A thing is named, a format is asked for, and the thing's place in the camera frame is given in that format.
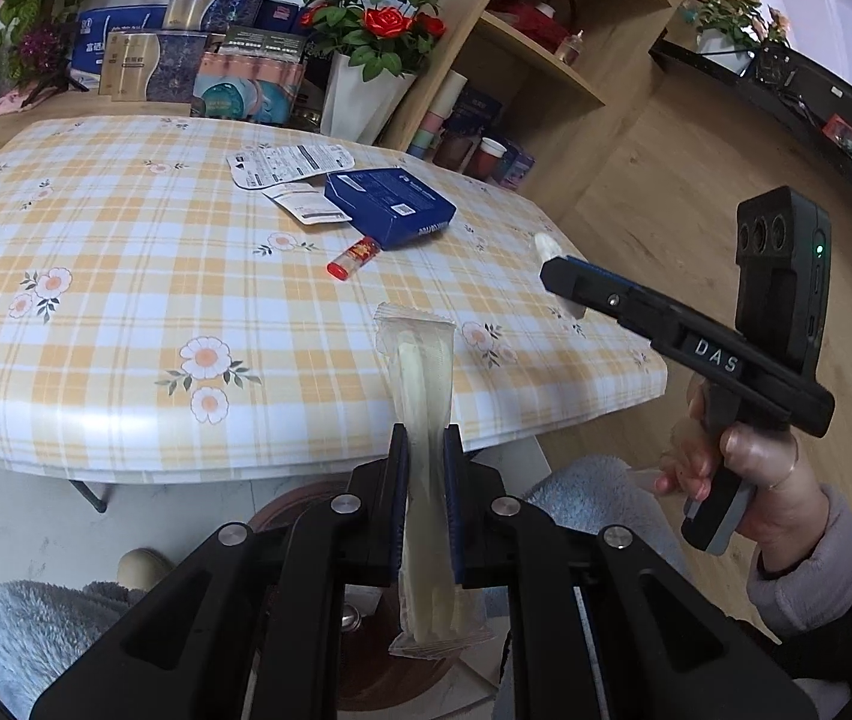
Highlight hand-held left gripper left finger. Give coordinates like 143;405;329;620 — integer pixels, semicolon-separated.
28;424;412;720

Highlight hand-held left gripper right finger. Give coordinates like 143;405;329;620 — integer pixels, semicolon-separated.
441;424;821;720

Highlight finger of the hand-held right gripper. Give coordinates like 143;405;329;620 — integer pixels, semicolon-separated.
538;255;678;350

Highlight white wrapper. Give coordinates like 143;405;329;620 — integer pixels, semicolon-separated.
533;231;586;320

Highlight clear sachet with white stick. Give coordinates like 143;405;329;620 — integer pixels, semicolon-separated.
372;302;498;661

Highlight brown round bin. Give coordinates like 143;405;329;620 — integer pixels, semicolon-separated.
242;481;506;713

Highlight person's right forearm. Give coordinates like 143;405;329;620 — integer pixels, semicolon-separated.
745;484;852;691

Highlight person's right hand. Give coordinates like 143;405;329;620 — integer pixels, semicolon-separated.
655;377;830;580

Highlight purple box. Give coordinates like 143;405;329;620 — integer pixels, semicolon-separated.
497;146;536;190

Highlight fuzzy grey pants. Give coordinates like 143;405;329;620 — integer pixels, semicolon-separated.
0;456;689;698

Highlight black counter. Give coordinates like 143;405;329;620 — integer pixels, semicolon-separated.
651;37;852;241

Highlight dark red cup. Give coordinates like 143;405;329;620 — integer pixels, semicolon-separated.
467;136;509;182

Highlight dark brown translucent cup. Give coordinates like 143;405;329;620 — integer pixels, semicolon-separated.
433;131;479;170

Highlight blue printed box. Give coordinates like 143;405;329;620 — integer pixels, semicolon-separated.
456;90;503;137

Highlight blue coffee box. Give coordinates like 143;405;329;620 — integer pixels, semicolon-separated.
323;167;458;252

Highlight stack of pastel paper cups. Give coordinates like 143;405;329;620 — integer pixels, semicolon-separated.
407;69;470;160

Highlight small red tube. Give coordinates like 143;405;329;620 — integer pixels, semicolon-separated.
326;235;383;280

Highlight wooden shelf unit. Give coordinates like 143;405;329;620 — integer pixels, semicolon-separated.
379;0;779;196

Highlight small glass bottle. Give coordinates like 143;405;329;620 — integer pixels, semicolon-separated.
553;30;589;65

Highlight pink flower potted plant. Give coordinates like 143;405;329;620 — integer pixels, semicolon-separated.
683;0;791;55

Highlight red teapot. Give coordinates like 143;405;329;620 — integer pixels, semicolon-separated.
486;0;581;53

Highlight beige slipper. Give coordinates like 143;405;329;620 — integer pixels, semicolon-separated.
117;547;173;593

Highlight small white packet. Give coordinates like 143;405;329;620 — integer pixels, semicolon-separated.
262;184;353;228

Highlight white faceted plant pot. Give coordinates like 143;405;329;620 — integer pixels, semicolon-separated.
319;52;419;145

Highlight black table leg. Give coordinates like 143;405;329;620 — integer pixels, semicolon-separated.
70;474;116;515

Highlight large white printed card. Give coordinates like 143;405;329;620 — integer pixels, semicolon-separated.
225;142;356;191

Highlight red rose plant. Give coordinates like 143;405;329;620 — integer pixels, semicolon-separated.
298;0;448;83

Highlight pink and teal multipack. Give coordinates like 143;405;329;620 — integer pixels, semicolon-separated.
192;45;308;125

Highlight flat dark box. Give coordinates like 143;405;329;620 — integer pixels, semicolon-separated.
222;25;308;55

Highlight navy box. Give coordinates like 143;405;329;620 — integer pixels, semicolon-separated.
256;0;301;35

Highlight small gold and blue box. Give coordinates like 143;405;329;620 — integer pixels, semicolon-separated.
100;31;209;103

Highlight blue and white box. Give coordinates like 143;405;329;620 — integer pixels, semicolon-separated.
76;4;172;82

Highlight pink fabric piece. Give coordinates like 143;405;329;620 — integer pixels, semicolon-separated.
0;86;46;119

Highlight purple flower bunch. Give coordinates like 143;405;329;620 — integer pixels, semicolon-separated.
16;22;73;72

